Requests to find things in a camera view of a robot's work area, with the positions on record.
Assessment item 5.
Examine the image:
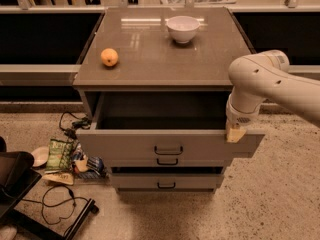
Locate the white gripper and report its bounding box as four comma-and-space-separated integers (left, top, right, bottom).
226, 93, 262, 143

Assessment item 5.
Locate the grey top drawer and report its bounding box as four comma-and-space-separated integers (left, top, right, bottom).
78, 91, 264, 163

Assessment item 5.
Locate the grey drawer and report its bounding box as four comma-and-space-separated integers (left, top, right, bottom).
78, 91, 264, 163
104, 157, 231, 167
110, 174, 224, 190

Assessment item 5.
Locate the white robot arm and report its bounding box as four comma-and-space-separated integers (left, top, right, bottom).
226, 50, 320, 143

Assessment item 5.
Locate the grey drawer cabinet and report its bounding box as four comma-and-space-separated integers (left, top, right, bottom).
73, 8, 250, 177

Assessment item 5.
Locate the grey bottom drawer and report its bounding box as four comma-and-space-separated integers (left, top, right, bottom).
110, 174, 224, 190

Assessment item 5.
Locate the grey middle drawer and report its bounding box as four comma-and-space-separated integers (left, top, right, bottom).
104, 157, 231, 167

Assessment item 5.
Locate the white ceramic bowl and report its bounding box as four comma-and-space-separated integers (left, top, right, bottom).
166, 16, 200, 44

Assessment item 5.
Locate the blue snack package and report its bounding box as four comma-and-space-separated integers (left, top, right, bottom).
87, 157, 104, 175

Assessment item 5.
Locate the orange fruit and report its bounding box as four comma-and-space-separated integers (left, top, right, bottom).
101, 48, 118, 67

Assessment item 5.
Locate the yellow flat package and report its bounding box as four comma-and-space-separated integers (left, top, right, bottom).
43, 173, 74, 186

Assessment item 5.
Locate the green chip bag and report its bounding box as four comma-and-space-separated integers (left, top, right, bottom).
45, 139, 73, 173

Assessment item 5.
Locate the white paper plate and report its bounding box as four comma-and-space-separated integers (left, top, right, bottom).
31, 146, 49, 167

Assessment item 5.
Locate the black chair base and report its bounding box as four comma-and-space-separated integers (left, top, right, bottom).
0, 137, 99, 240

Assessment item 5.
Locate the black power adapter cable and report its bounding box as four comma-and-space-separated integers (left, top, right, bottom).
58, 111, 92, 141

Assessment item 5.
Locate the black floor cable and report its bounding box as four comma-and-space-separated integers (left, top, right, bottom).
21, 184, 91, 237

